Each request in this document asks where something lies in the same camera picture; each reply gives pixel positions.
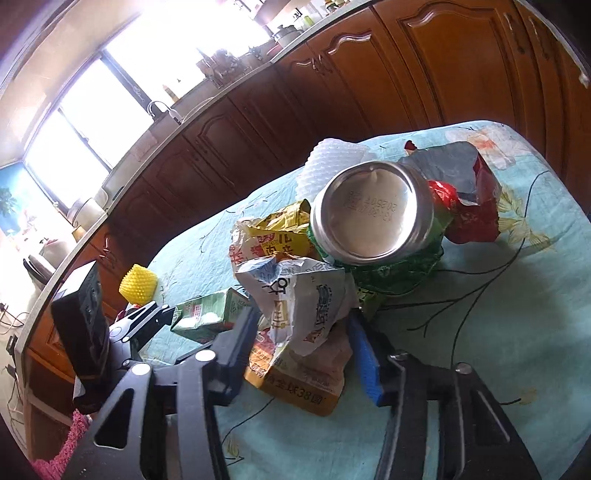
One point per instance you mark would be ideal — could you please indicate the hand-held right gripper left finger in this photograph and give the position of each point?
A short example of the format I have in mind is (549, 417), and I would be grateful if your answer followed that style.
(235, 350)

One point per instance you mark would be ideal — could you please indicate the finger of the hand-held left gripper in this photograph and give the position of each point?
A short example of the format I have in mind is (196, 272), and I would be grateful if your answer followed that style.
(152, 316)
(124, 355)

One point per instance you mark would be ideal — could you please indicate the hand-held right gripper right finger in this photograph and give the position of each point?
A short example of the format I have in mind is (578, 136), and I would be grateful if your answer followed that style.
(367, 360)

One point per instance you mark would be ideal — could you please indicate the green drink carton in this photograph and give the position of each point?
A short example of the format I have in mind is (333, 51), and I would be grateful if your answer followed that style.
(203, 314)

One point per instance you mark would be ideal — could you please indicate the orange cardboard box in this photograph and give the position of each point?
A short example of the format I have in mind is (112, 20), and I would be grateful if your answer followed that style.
(295, 383)

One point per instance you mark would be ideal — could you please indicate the white wrapper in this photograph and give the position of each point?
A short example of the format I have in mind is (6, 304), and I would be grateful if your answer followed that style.
(304, 300)

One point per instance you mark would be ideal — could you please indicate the green plastic wrapper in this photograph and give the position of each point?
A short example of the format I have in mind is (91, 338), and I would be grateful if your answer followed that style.
(397, 274)

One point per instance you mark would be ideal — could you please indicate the yellow snack wrapper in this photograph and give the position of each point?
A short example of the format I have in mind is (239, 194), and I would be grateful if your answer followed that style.
(277, 233)

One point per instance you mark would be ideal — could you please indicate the red foil snack bag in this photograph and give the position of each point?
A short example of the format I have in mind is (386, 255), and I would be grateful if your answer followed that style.
(475, 221)

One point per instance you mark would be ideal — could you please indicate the white foam fruit net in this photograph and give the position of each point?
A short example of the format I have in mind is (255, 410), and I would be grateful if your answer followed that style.
(328, 157)

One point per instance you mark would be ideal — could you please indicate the yellow foam fruit net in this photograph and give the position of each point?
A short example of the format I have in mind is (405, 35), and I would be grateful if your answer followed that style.
(138, 284)

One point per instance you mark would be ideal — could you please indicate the white electric kettle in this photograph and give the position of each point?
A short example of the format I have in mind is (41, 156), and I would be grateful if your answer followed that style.
(87, 212)

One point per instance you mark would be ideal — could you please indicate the pink fluffy cloth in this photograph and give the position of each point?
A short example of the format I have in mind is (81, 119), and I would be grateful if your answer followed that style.
(64, 452)

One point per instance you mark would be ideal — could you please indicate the teal floral tablecloth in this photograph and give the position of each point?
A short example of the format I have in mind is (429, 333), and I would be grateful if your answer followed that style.
(485, 323)

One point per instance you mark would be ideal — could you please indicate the grey kitchen countertop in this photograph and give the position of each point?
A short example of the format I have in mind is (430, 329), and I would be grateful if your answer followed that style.
(157, 154)

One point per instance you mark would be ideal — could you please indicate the kitchen window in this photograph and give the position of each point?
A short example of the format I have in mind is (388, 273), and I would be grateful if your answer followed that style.
(92, 115)

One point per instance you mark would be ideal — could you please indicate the chrome sink faucet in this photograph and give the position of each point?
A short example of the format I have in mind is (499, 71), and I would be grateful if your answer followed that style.
(161, 108)

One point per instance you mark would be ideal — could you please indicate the small tan bottle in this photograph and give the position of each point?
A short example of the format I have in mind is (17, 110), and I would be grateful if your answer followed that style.
(170, 93)

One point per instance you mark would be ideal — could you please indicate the utensil rack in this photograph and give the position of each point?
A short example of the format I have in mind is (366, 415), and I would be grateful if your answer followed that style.
(219, 62)

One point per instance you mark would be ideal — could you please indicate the wooden lower kitchen cabinets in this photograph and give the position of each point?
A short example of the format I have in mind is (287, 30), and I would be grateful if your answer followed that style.
(415, 69)

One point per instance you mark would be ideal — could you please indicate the white lidded pot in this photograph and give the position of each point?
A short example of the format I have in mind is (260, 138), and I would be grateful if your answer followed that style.
(287, 36)

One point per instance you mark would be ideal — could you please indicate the green cup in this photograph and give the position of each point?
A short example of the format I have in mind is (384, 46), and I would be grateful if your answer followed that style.
(308, 21)

